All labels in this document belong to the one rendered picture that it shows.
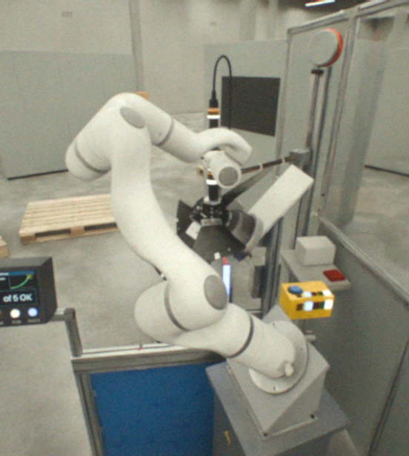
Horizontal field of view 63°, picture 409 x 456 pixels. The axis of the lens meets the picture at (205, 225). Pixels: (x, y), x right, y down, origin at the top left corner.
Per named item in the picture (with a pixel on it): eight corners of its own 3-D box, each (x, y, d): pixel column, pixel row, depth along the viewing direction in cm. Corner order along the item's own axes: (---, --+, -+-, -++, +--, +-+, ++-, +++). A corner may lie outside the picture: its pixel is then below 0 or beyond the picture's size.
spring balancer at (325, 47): (311, 66, 169) (304, 66, 164) (316, 30, 162) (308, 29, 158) (341, 66, 158) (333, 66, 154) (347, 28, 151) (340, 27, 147)
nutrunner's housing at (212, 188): (212, 204, 143) (214, 89, 123) (218, 207, 140) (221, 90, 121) (205, 206, 140) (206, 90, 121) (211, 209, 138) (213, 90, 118)
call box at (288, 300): (318, 302, 129) (322, 280, 124) (330, 320, 120) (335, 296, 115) (278, 305, 127) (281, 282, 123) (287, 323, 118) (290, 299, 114)
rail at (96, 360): (308, 345, 134) (311, 329, 131) (312, 352, 130) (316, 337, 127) (76, 366, 124) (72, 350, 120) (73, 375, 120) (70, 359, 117)
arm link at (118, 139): (193, 320, 80) (246, 305, 70) (160, 347, 70) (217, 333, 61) (104, 135, 82) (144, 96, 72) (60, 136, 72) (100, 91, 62)
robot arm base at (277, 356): (322, 348, 83) (281, 321, 73) (278, 411, 83) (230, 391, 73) (276, 310, 99) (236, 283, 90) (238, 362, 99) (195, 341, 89)
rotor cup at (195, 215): (206, 227, 163) (186, 212, 158) (226, 205, 159) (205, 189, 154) (210, 240, 150) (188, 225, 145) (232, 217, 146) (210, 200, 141)
